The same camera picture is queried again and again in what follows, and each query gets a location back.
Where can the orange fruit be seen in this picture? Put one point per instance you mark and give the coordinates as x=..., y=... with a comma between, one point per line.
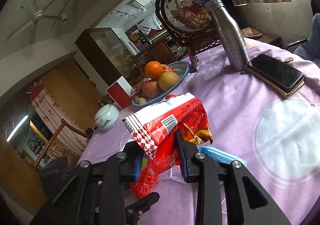
x=153, y=70

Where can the red white box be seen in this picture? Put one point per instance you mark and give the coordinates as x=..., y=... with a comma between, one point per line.
x=120, y=92

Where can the white ceiling fan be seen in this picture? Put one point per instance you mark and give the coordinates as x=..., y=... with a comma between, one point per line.
x=38, y=14

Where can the round embroidered screen ornament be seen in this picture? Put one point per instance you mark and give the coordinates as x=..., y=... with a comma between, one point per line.
x=190, y=24

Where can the red snack bag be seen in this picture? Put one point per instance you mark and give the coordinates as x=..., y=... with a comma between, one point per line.
x=153, y=128

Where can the yellow pear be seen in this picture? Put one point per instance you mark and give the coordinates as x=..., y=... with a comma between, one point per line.
x=167, y=80

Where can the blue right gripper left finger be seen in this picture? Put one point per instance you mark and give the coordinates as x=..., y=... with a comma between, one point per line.
x=137, y=166

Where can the steel water bottle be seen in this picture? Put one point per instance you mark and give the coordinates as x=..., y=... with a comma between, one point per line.
x=229, y=34

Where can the black smartphone in case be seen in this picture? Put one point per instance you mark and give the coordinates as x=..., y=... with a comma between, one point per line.
x=279, y=75

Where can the blue face mask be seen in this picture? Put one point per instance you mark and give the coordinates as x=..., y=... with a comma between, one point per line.
x=221, y=156

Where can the black chair blue cushion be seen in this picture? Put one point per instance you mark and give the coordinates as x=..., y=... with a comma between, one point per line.
x=308, y=49

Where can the dark glass cabinet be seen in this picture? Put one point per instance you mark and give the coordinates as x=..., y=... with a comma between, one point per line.
x=108, y=55

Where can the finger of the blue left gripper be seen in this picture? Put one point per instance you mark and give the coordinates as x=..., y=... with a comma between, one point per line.
x=143, y=205

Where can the blue fruit plate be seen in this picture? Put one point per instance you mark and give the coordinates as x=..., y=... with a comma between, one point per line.
x=138, y=99

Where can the wooden armchair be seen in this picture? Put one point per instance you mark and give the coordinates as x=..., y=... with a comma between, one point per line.
x=50, y=144

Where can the red apple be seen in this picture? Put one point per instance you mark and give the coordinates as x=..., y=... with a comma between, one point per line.
x=151, y=88

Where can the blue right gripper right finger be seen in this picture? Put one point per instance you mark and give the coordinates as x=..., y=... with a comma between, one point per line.
x=186, y=151

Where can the purple tablecloth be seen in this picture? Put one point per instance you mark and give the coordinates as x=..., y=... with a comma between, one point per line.
x=278, y=138

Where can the red floral curtain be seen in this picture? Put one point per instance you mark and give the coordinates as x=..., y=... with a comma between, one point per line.
x=52, y=114

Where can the white ceramic jar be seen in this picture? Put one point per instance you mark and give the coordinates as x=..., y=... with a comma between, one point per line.
x=106, y=117

